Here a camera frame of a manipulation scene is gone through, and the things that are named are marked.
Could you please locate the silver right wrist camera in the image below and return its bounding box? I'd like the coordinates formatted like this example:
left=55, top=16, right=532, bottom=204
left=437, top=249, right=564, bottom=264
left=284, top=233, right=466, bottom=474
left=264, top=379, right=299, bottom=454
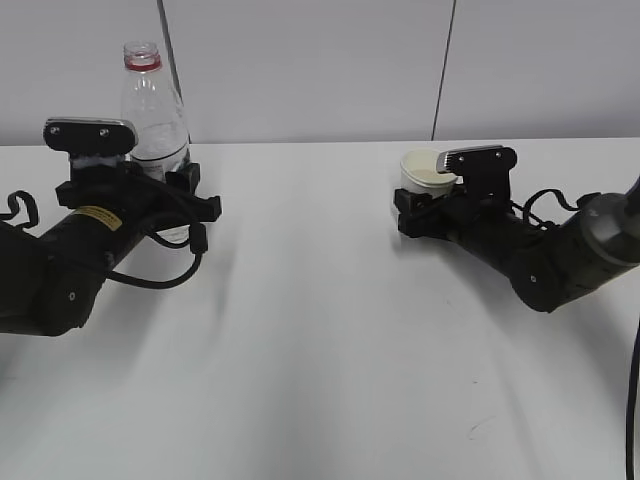
left=436, top=145, right=517, bottom=204

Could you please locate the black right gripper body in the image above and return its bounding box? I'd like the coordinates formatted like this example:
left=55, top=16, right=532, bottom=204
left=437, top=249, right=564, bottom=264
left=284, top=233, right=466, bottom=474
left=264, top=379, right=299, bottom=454
left=419, top=193, right=520, bottom=245

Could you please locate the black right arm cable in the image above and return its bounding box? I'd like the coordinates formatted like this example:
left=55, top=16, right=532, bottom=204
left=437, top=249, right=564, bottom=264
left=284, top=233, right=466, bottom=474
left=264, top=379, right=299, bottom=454
left=509, top=187, right=586, bottom=229

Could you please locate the clear water bottle red label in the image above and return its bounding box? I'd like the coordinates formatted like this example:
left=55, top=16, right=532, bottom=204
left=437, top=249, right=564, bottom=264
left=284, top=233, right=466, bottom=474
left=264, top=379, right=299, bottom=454
left=121, top=41, right=190, bottom=182

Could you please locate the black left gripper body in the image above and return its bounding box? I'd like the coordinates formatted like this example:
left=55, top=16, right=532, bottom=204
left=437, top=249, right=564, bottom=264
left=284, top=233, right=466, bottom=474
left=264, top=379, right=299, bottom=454
left=55, top=163, right=197, bottom=225

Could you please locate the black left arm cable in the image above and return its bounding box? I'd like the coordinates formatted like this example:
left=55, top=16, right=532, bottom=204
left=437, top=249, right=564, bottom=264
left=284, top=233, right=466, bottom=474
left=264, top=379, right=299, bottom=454
left=107, top=179, right=209, bottom=290

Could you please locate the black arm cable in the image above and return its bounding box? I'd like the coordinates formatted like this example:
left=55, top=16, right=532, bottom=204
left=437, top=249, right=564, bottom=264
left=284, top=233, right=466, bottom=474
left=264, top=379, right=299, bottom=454
left=107, top=179, right=209, bottom=290
left=509, top=187, right=586, bottom=229

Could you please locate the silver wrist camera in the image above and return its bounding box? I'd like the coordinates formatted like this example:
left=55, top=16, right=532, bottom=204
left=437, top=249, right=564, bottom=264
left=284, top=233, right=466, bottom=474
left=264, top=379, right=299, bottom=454
left=436, top=145, right=517, bottom=204
left=43, top=117, right=138, bottom=170

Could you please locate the white paper cup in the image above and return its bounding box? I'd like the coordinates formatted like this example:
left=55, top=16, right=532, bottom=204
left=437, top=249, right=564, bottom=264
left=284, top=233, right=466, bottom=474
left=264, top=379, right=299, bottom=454
left=395, top=149, right=458, bottom=200

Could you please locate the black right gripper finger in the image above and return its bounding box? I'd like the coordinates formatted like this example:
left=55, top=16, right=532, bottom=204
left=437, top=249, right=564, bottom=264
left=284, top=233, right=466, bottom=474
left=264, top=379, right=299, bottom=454
left=393, top=188, right=439, bottom=238

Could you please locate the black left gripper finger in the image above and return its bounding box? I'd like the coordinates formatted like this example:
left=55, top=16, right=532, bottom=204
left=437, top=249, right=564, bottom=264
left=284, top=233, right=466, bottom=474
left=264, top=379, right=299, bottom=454
left=187, top=196, right=222, bottom=223
left=165, top=162, right=200, bottom=196

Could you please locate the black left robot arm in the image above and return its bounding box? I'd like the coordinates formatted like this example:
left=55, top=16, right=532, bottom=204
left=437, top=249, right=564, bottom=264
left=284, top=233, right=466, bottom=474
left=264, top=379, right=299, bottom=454
left=1, top=164, right=222, bottom=337

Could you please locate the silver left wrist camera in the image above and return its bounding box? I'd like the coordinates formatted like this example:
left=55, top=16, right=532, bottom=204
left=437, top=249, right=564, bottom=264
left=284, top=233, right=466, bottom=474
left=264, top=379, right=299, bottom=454
left=43, top=117, right=138, bottom=170

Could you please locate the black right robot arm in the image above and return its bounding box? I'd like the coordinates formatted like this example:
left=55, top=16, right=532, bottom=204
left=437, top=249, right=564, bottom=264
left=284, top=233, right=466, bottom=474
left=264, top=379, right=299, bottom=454
left=394, top=174, right=639, bottom=313

